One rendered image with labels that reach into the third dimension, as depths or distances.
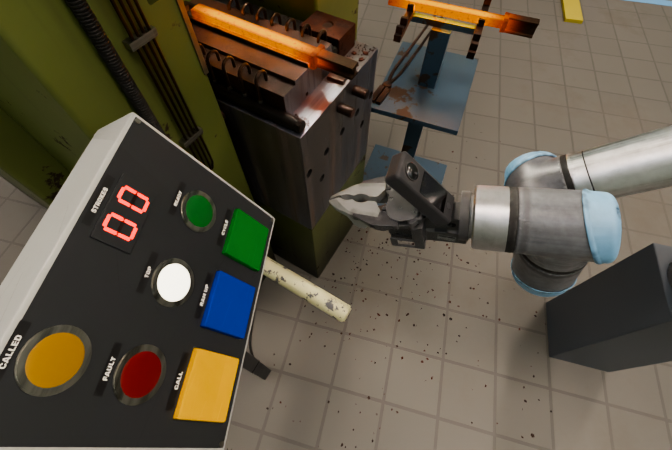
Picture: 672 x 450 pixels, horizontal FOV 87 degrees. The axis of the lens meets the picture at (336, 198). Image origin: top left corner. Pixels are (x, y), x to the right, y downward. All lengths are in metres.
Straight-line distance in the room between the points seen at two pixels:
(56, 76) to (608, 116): 2.58
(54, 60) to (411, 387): 1.41
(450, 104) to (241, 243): 0.95
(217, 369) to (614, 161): 0.63
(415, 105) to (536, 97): 1.40
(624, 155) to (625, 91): 2.27
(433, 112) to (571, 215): 0.83
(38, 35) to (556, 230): 0.69
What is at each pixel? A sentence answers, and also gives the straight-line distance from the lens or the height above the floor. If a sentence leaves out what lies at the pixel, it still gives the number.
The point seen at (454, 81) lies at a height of 0.65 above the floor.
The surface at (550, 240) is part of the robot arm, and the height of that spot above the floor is 1.11.
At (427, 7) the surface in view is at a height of 0.92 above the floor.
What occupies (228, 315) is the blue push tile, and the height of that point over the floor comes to 1.01.
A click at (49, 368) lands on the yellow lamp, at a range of 0.42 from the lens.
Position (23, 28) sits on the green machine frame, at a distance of 0.61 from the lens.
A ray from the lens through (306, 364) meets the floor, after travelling 1.52.
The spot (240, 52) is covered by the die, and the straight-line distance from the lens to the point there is 0.92.
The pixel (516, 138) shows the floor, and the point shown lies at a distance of 2.26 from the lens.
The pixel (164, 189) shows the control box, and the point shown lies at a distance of 0.49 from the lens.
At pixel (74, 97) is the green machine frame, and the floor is 1.14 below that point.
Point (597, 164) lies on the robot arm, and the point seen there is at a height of 1.08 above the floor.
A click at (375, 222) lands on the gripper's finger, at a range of 0.51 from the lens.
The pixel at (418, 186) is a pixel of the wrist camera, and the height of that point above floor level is 1.13.
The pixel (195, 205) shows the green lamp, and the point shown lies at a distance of 0.51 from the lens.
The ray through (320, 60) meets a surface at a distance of 0.84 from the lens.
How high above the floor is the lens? 1.50
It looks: 58 degrees down
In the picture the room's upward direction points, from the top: straight up
